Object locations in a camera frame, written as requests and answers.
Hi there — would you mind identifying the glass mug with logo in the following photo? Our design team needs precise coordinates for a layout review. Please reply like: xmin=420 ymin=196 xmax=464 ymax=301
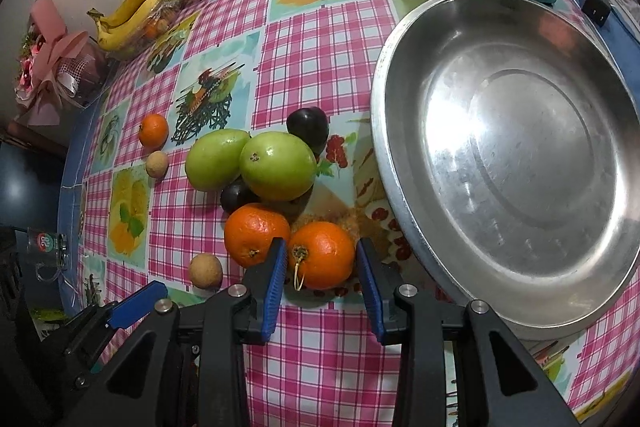
xmin=25 ymin=228 xmax=68 ymax=284

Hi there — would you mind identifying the orange with stem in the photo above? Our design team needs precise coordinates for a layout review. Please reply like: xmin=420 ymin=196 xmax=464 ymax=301
xmin=288 ymin=221 xmax=355 ymax=291

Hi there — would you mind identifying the green apple right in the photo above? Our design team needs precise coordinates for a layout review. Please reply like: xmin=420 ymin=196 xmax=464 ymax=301
xmin=240 ymin=131 xmax=317 ymax=202

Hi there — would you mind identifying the large steel basin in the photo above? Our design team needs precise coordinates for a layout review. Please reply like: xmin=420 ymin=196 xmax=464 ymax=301
xmin=370 ymin=0 xmax=639 ymax=340

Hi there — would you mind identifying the brown longan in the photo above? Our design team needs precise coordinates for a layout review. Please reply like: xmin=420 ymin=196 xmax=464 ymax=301
xmin=189 ymin=254 xmax=222 ymax=291
xmin=145 ymin=150 xmax=169 ymax=179

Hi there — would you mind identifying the pink flower bouquet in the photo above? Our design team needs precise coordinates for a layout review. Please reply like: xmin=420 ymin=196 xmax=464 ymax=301
xmin=14 ymin=0 xmax=108 ymax=127

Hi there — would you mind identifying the green apple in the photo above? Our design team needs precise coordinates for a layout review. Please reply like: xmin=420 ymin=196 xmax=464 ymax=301
xmin=184 ymin=129 xmax=250 ymax=192
xmin=240 ymin=131 xmax=317 ymax=202

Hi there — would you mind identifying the dark plum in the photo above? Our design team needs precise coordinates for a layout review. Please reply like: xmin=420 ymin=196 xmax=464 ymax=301
xmin=220 ymin=176 xmax=260 ymax=215
xmin=286 ymin=106 xmax=329 ymax=156

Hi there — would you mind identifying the clear plastic fruit bag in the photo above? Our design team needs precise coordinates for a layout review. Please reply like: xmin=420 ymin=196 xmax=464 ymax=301
xmin=106 ymin=0 xmax=186 ymax=62

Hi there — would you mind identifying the black power adapter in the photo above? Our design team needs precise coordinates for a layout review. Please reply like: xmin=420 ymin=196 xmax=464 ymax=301
xmin=578 ymin=0 xmax=612 ymax=27

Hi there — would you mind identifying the small orange mandarin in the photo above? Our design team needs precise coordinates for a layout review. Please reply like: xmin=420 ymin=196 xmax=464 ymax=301
xmin=138 ymin=113 xmax=169 ymax=150

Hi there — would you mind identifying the checkered fruit tablecloth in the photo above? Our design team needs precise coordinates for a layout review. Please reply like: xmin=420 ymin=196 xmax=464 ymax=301
xmin=58 ymin=0 xmax=639 ymax=426

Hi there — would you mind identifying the lower yellow banana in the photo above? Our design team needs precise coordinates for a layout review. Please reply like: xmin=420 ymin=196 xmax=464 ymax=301
xmin=92 ymin=0 xmax=162 ymax=52

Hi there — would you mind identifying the green apple left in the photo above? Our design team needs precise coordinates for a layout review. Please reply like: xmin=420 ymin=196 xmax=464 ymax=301
xmin=184 ymin=129 xmax=250 ymax=192

